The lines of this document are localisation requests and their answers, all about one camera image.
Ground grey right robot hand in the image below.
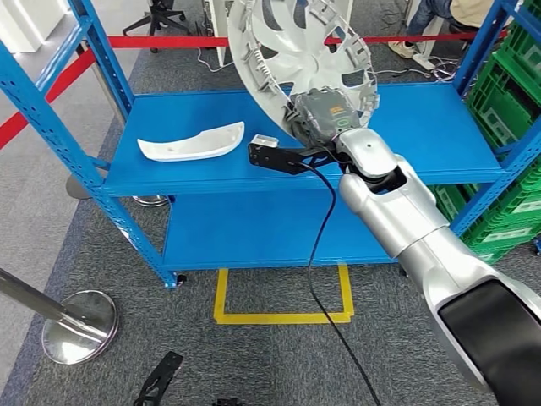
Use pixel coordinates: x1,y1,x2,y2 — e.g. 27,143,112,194
288,86,362,150

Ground silver wheel hubcap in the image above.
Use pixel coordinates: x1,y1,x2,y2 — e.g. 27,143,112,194
227,0,380,141

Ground blue metal shelf rack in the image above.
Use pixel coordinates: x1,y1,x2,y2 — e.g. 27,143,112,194
0,0,541,289

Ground white plastic car part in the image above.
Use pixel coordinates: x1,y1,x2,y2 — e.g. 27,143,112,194
137,121,246,163

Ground white desk panel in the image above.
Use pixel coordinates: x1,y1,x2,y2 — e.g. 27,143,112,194
411,33,443,72
208,0,234,69

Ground black round stool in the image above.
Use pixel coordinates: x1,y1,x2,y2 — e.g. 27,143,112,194
429,21,483,84

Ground yellow floor tape square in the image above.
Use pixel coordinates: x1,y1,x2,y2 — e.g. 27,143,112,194
213,264,355,326

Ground person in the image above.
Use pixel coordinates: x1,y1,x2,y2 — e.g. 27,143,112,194
388,0,496,61

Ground red barrier belt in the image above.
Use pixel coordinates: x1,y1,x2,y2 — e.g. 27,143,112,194
107,32,509,52
0,49,97,151

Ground black office chair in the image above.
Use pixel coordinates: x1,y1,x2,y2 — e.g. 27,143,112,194
122,0,189,56

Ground chrome stanchion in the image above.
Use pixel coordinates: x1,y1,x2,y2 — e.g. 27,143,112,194
0,267,119,366
76,43,170,210

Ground stanchion with grey base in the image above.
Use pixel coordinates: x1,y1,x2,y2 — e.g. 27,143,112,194
65,173,93,201

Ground white cabinet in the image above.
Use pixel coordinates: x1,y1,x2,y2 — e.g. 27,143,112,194
0,0,71,56

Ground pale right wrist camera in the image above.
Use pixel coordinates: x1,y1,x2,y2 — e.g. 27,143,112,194
250,134,280,149

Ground white floor cable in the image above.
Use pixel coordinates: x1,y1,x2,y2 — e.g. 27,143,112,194
195,46,234,75
375,66,455,80

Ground black camera cable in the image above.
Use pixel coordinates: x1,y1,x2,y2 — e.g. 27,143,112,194
302,162,382,406

